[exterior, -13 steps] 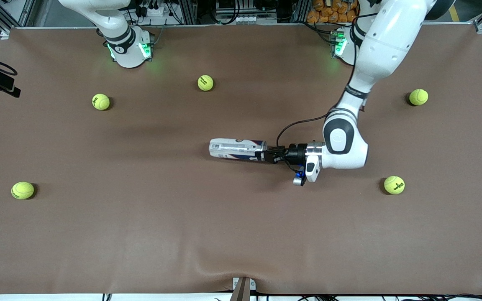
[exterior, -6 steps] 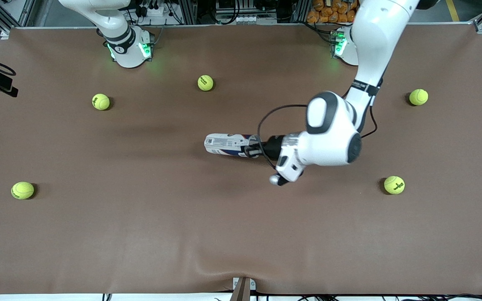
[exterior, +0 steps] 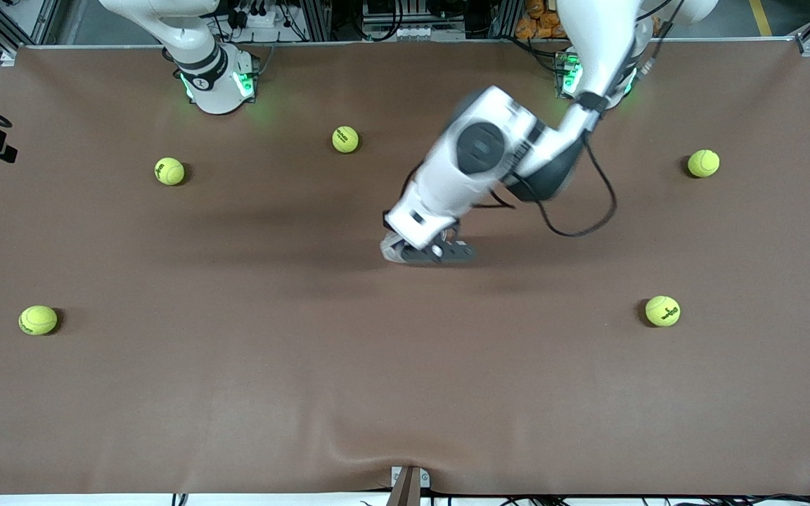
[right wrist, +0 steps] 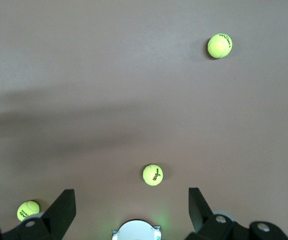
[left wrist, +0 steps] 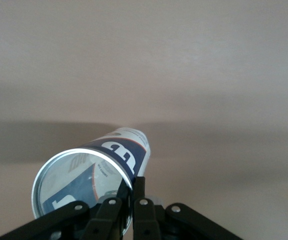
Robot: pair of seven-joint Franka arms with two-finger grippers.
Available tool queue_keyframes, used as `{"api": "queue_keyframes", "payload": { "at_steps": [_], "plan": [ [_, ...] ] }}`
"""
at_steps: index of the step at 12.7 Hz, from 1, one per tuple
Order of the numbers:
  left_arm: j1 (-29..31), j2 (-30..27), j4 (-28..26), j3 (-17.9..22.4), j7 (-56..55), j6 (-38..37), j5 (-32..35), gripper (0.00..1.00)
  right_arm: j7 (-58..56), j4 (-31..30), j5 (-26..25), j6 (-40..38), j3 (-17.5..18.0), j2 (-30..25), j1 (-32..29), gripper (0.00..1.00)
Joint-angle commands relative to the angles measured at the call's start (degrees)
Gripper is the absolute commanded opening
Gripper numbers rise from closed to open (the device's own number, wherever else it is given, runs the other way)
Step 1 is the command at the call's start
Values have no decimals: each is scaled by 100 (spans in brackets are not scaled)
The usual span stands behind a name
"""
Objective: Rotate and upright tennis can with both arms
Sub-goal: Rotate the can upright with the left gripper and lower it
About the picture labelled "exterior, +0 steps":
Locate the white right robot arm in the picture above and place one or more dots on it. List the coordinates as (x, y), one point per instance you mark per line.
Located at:
(211, 84)

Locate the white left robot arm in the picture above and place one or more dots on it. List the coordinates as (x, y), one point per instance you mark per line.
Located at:
(482, 154)

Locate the yellow tennis ball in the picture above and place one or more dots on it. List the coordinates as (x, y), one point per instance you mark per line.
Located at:
(169, 171)
(662, 310)
(38, 320)
(345, 139)
(703, 163)

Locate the brown table mat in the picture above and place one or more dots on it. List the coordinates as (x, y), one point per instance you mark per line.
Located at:
(405, 386)

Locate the white long power strip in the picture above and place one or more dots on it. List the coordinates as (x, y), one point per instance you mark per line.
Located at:
(415, 32)

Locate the orange packaged goods pile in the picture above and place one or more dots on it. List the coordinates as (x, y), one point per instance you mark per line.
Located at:
(538, 21)

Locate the white power strip with plugs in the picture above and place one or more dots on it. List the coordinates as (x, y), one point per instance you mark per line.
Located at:
(257, 17)

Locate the grey table edge bracket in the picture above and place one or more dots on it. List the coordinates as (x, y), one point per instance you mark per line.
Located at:
(408, 485)

